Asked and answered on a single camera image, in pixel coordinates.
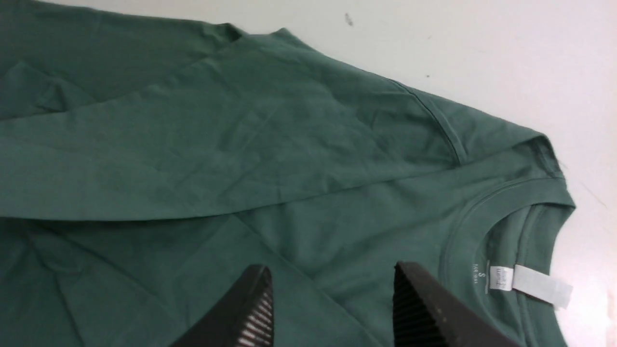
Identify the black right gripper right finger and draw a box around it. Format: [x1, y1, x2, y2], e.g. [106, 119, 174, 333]
[393, 262, 516, 347]

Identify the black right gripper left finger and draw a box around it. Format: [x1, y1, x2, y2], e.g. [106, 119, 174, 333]
[172, 265, 275, 347]

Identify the green long-sleeved shirt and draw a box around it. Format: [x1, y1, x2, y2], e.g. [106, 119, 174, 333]
[0, 0, 575, 347]

